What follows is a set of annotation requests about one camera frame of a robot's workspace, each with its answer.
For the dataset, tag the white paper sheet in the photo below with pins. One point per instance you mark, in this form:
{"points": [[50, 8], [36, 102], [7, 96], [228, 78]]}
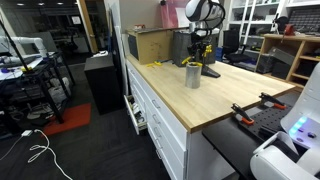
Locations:
{"points": [[181, 18]]}

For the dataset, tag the wooden shelf unit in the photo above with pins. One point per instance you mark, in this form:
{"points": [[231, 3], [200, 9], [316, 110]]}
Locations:
{"points": [[301, 43]]}

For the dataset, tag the red floor mat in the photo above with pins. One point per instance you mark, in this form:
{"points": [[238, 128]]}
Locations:
{"points": [[70, 118]]}

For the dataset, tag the white power adapter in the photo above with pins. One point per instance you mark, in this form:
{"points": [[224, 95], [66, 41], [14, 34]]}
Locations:
{"points": [[26, 133]]}

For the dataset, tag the red object on shelf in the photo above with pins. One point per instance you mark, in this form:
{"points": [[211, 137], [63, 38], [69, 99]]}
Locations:
{"points": [[289, 30]]}

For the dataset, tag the brown cardboard box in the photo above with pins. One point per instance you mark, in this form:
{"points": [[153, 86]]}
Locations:
{"points": [[153, 46]]}

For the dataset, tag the black tripod pole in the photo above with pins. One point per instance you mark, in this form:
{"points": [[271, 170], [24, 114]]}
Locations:
{"points": [[15, 46]]}

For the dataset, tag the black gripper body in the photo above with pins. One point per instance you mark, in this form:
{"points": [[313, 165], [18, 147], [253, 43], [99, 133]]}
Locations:
{"points": [[198, 40]]}

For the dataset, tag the pink plastic sheet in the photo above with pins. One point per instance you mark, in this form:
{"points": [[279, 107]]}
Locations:
{"points": [[168, 15]]}

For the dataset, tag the blue bin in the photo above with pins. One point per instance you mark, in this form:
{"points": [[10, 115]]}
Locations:
{"points": [[219, 54]]}

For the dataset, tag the white shelving rack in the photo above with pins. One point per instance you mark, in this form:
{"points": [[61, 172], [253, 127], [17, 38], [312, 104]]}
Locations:
{"points": [[250, 23]]}

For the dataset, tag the silver cylindrical holder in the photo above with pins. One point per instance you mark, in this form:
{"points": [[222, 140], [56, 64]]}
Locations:
{"points": [[193, 78]]}

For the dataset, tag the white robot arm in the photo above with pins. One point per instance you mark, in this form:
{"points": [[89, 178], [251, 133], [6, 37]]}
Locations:
{"points": [[311, 100]]}

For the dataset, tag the black storage box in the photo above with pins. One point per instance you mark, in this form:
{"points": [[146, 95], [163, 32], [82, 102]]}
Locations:
{"points": [[265, 63]]}

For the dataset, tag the black floor cabinet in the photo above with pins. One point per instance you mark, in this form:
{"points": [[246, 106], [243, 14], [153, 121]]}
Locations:
{"points": [[103, 83]]}

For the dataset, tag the grey storage box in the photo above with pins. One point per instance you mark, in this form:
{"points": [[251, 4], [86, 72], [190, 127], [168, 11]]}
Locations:
{"points": [[281, 55]]}

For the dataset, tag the black equipment cart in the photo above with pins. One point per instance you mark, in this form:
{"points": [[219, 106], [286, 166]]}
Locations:
{"points": [[43, 83]]}

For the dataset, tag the black robot platform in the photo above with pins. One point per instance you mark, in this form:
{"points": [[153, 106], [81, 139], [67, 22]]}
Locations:
{"points": [[226, 143]]}

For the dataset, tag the wooden door frame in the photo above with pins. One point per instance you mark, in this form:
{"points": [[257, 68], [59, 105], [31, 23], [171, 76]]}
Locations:
{"points": [[87, 26]]}

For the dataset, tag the black orange bar clamp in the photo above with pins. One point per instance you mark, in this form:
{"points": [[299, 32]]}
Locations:
{"points": [[242, 115], [271, 100]]}

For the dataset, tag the open white drawer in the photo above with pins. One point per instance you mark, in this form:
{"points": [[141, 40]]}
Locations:
{"points": [[135, 115]]}

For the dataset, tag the black office chair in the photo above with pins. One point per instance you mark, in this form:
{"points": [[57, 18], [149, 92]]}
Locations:
{"points": [[233, 43]]}

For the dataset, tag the black wedge tool stand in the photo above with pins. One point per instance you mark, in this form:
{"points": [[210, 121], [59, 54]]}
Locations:
{"points": [[210, 72]]}

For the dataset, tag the white item on cabinet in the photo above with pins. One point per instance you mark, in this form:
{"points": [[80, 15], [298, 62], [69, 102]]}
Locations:
{"points": [[100, 53]]}

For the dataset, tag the small yellow tools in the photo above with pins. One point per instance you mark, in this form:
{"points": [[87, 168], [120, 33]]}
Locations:
{"points": [[155, 63]]}

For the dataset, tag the white pipe frame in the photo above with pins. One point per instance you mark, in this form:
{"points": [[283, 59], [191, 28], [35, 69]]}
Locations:
{"points": [[33, 41]]}

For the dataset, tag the white drawer cabinet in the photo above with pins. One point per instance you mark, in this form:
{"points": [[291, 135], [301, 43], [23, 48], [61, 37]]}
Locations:
{"points": [[173, 133]]}

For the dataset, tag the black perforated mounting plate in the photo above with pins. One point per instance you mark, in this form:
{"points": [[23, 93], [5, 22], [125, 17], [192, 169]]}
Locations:
{"points": [[266, 121]]}

